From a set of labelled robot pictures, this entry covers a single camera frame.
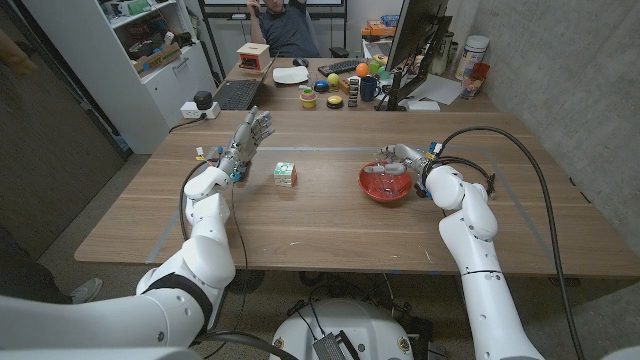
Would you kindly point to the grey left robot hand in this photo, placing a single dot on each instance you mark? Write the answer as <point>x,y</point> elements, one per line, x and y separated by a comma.
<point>245,142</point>

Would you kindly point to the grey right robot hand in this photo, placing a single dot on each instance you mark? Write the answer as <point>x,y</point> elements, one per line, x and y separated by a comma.
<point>412,156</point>

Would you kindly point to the clear plastic bottle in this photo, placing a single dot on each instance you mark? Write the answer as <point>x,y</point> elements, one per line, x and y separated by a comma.
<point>387,185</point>

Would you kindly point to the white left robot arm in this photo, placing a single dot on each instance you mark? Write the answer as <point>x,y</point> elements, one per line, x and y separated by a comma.
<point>207,260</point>

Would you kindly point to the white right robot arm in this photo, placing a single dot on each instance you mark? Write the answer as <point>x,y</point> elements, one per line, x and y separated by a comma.
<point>495,310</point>

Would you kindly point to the standing person's forearm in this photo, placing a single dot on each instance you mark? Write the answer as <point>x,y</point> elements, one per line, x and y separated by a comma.
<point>12,55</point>

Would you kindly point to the flat white box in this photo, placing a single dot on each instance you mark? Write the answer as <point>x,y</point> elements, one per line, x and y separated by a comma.
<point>422,105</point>

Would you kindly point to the small green white box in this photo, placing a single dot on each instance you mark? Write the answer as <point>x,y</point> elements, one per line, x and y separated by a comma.
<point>285,175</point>

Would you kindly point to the red bowl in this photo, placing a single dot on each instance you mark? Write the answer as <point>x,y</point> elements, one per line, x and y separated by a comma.
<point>367,186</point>

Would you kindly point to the wooden box with orange front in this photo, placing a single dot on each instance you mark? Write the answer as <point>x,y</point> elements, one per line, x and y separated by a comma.
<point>253,57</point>

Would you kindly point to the cardboard box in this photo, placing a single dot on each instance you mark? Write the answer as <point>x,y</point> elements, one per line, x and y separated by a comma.
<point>157,60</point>

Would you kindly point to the black laptop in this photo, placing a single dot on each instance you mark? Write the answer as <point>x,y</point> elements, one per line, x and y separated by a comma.
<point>237,94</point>

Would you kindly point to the wooden office desk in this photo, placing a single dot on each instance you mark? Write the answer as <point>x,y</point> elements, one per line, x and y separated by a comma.
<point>280,100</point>

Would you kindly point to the black round adapter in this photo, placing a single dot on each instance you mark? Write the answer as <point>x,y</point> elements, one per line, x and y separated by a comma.
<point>203,99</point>

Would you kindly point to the white power strip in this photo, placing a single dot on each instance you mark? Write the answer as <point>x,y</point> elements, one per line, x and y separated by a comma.
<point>190,111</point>

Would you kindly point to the white paper sheets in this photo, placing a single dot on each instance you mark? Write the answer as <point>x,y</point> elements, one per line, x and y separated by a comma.
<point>440,90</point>

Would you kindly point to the yellow stacking cup toy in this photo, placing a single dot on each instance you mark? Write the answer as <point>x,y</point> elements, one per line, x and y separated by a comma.
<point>308,100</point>

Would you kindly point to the dark blue mug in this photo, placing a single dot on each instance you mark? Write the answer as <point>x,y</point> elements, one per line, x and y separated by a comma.
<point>369,89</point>

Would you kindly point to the white plate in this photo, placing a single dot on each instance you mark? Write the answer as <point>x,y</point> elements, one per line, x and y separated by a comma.
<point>290,75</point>

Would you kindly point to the black block stack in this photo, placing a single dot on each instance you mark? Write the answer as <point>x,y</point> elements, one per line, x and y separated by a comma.
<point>353,92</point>

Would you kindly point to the clear glass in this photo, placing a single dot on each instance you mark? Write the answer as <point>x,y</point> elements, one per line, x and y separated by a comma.
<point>470,89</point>

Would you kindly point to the yellow black round button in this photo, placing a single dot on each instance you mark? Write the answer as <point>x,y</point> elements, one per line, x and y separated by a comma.
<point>335,101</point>

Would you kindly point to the blue round button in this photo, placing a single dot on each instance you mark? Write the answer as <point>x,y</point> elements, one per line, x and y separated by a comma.
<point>321,86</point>

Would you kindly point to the white shelf cabinet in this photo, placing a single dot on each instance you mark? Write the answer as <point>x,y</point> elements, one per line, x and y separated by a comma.
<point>165,90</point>

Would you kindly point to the green yellow toy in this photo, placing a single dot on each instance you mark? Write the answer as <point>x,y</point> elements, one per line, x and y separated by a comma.
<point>375,66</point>

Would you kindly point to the black computer mouse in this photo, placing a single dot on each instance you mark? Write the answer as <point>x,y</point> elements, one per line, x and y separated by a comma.
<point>300,62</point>

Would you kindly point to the small brown wooden block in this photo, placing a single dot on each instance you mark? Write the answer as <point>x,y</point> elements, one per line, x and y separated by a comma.
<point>343,86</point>

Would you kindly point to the orange ball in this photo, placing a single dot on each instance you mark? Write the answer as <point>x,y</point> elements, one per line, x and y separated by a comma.
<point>362,69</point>

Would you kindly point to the yellow ball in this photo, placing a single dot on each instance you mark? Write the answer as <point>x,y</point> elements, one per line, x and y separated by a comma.
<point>333,79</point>

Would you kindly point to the red cup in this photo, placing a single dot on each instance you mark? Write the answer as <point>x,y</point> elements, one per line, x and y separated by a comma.
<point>482,70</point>

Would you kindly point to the white canister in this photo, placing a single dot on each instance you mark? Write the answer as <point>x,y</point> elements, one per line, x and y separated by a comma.
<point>470,57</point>

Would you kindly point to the black keyboard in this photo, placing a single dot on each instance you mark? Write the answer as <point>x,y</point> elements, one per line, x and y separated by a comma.
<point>340,66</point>

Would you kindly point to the seated person in grey shirt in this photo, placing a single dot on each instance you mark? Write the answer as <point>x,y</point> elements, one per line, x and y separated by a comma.
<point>287,32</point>

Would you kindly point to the black computer monitor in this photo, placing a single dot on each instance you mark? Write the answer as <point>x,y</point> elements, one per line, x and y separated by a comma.
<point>415,30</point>

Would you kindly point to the black office chair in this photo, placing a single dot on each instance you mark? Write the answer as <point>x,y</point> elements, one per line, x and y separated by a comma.
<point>340,52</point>

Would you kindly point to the black round floor fan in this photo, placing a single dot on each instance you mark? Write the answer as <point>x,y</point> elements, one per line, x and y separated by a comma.
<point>248,281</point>

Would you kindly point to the whiteboard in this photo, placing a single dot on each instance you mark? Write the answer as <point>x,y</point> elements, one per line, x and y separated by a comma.
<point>225,1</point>

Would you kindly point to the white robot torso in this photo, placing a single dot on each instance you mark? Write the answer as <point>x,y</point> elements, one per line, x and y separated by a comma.
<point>360,330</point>

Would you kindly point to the standing person with white shoes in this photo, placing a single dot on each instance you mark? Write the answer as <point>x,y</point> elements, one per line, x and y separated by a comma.
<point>25,277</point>

